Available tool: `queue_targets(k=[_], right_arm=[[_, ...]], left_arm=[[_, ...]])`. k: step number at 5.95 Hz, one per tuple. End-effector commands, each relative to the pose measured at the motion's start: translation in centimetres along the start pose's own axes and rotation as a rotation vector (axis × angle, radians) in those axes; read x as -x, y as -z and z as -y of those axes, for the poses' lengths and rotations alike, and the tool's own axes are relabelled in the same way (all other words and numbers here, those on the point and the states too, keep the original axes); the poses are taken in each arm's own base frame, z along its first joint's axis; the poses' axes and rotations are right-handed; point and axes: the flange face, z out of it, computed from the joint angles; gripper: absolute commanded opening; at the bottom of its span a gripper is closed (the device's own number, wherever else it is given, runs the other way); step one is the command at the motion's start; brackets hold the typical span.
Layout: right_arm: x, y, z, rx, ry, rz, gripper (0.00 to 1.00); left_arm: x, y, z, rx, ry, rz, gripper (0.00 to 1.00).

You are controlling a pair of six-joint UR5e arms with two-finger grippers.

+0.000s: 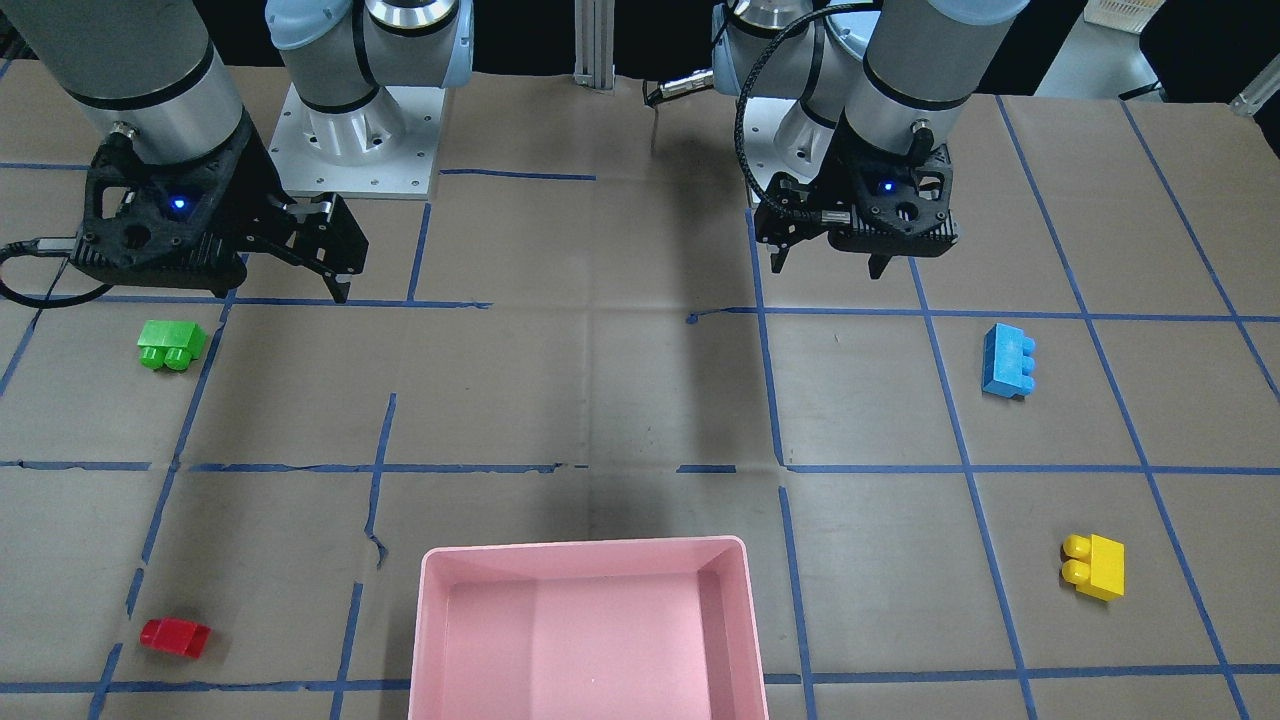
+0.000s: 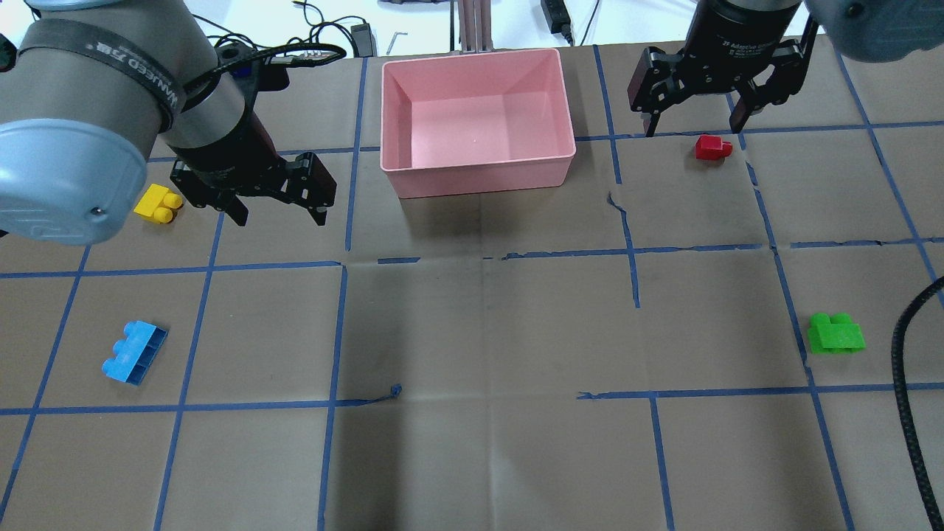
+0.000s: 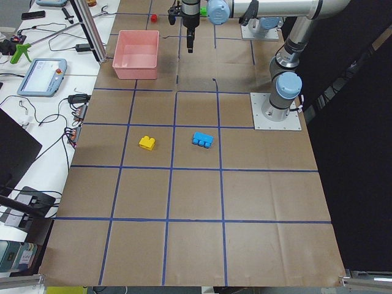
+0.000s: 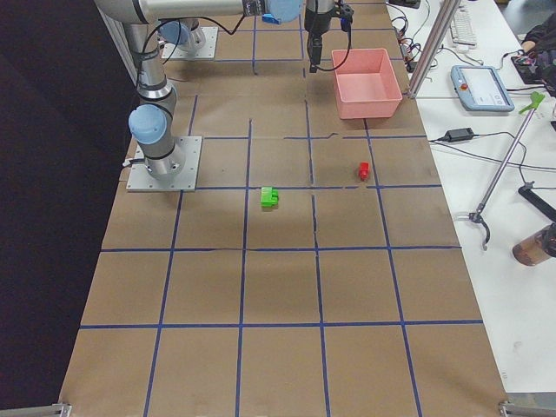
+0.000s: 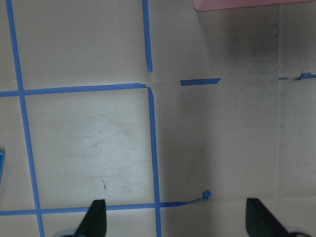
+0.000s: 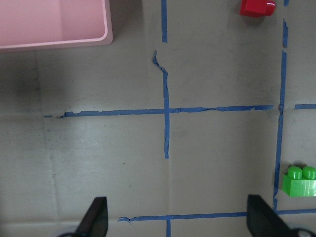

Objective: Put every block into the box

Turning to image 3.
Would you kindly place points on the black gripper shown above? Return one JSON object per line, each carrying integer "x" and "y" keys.
{"x": 191, "y": 18}

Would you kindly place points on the green toy block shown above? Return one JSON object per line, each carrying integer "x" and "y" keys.
{"x": 203, "y": 11}

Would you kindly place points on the blue toy block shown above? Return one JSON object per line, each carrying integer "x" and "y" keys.
{"x": 203, "y": 140}

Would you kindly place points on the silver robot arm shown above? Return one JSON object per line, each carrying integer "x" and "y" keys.
{"x": 285, "y": 83}
{"x": 264, "y": 24}

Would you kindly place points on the pink plastic box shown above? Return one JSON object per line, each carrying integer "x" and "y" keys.
{"x": 136, "y": 55}

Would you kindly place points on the black power adapter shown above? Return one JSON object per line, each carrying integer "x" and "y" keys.
{"x": 82, "y": 47}

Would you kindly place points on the yellow toy block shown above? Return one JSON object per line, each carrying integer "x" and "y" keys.
{"x": 147, "y": 143}

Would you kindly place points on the blue teach pendant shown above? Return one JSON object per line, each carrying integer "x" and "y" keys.
{"x": 43, "y": 77}

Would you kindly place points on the black smartphone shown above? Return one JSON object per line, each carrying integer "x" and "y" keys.
{"x": 33, "y": 15}

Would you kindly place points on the black monitor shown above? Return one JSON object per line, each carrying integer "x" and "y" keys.
{"x": 18, "y": 151}

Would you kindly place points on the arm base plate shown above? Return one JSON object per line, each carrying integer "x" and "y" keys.
{"x": 267, "y": 117}
{"x": 269, "y": 35}

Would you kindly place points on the aluminium frame post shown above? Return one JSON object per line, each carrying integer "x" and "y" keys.
{"x": 90, "y": 30}

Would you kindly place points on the green handled grabber tool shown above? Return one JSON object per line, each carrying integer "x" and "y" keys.
{"x": 23, "y": 49}

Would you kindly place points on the black camera stand base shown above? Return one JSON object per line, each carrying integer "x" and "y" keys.
{"x": 38, "y": 201}

